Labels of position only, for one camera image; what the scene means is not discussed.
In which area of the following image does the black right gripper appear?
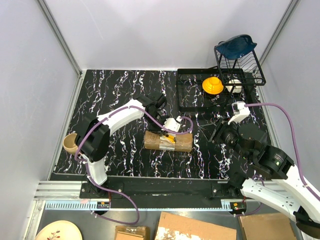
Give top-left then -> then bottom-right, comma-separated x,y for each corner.
198,115 -> 252,161

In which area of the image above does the yellow utility knife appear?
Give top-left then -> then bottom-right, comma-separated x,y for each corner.
165,134 -> 176,144

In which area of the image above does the brown cardboard express box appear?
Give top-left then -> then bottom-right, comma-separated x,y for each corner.
144,131 -> 193,153

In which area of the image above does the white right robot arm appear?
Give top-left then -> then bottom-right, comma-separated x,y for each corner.
209,120 -> 320,239

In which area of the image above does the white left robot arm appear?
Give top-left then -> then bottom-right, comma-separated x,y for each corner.
75,93 -> 168,198

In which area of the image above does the cardboard box at corner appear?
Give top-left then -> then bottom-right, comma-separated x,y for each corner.
238,213 -> 297,240

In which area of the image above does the small cardboard box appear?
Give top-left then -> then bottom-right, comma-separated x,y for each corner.
114,225 -> 150,240

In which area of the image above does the black drain tray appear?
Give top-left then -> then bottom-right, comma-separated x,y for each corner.
176,67 -> 255,113

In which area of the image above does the yellow plastic cup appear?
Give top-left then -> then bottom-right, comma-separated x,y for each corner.
202,76 -> 224,95

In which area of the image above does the white small cup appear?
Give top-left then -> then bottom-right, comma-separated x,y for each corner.
225,78 -> 243,94

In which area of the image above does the blue bowl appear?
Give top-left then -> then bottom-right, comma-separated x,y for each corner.
219,34 -> 258,60

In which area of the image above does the beige ceramic mug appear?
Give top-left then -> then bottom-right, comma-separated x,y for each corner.
62,133 -> 78,155

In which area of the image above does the flat cardboard sheet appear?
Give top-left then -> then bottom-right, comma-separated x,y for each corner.
154,212 -> 237,240

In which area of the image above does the patterned ceramic plate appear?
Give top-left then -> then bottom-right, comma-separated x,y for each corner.
35,220 -> 83,240

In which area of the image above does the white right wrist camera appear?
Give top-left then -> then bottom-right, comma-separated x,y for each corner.
227,101 -> 251,125

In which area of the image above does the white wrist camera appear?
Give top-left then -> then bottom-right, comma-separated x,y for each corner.
163,116 -> 182,132
227,101 -> 251,125

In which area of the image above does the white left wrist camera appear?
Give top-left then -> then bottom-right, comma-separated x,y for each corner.
163,116 -> 182,132

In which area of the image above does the black wire dish rack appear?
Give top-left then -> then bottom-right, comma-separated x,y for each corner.
214,45 -> 267,88

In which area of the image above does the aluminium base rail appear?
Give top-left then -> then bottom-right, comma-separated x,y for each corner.
34,176 -> 245,211

